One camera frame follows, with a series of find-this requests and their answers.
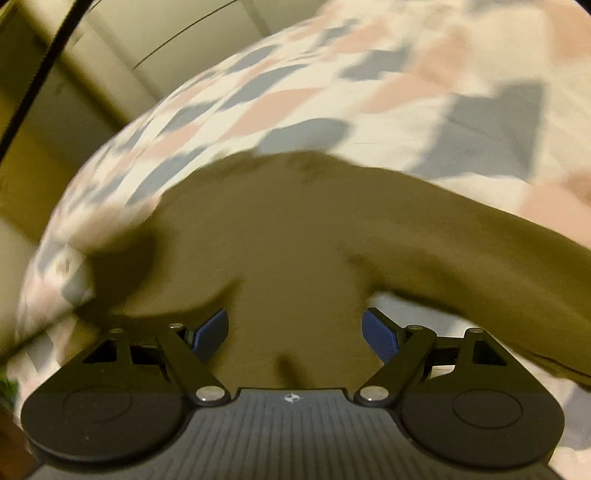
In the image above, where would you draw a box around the cream wardrobe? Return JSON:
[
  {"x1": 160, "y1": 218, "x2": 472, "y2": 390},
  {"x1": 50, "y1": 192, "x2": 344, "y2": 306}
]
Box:
[{"x1": 83, "y1": 0, "x2": 334, "y2": 126}]

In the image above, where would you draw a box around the checkered patchwork quilt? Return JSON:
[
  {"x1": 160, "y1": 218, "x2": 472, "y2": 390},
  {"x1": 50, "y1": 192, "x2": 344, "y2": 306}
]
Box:
[{"x1": 14, "y1": 0, "x2": 591, "y2": 467}]

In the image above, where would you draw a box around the black cable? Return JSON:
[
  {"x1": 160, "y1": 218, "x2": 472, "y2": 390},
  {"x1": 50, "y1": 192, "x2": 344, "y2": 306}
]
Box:
[{"x1": 0, "y1": 0, "x2": 91, "y2": 154}]

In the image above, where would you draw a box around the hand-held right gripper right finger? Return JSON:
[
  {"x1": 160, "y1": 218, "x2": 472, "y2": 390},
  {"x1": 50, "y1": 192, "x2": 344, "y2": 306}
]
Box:
[{"x1": 353, "y1": 308, "x2": 513, "y2": 408}]

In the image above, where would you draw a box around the olive brown garment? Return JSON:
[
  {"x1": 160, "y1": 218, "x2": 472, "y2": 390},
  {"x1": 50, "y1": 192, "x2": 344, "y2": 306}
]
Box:
[{"x1": 76, "y1": 150, "x2": 591, "y2": 393}]

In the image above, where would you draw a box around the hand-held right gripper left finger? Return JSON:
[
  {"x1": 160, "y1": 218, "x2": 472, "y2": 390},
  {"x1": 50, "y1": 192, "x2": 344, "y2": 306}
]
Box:
[{"x1": 81, "y1": 308, "x2": 232, "y2": 407}]

